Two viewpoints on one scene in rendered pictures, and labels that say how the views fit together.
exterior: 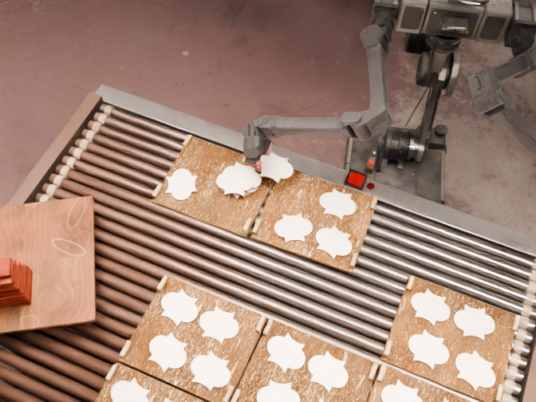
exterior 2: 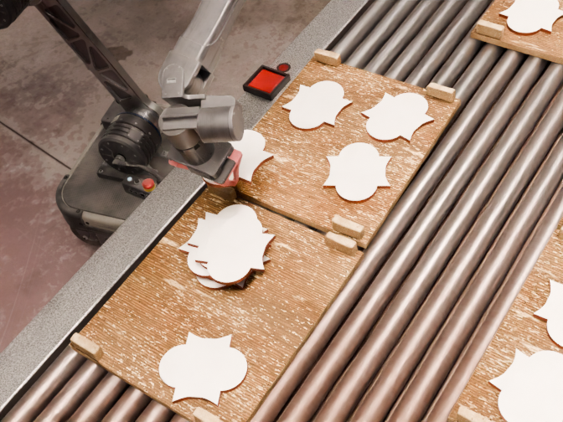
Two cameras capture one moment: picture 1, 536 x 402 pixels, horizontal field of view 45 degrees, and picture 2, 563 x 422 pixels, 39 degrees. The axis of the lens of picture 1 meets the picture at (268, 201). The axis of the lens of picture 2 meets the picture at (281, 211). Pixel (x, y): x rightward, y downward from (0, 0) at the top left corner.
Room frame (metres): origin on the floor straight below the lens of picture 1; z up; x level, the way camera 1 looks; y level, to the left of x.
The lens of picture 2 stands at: (1.00, 0.89, 2.08)
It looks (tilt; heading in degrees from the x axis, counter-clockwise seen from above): 50 degrees down; 291
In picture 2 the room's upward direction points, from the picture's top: 12 degrees counter-clockwise
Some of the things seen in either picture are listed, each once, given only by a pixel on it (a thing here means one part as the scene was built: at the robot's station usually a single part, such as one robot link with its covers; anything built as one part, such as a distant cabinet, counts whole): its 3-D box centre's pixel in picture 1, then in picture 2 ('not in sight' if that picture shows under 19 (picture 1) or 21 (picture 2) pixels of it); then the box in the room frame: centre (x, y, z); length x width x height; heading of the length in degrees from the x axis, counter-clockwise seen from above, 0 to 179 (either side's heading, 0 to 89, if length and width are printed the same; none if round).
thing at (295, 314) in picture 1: (254, 297); (500, 259); (0.94, 0.04, 0.90); 1.95 x 0.05 x 0.05; 68
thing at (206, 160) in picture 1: (216, 184); (219, 300); (1.42, 0.21, 0.93); 0.41 x 0.35 x 0.02; 69
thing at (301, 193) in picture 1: (315, 218); (338, 141); (1.27, -0.19, 0.93); 0.41 x 0.35 x 0.02; 70
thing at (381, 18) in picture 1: (382, 23); not in sight; (1.80, -0.40, 1.45); 0.09 x 0.08 x 0.12; 82
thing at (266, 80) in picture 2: (356, 179); (266, 83); (1.46, -0.36, 0.92); 0.06 x 0.06 x 0.01; 68
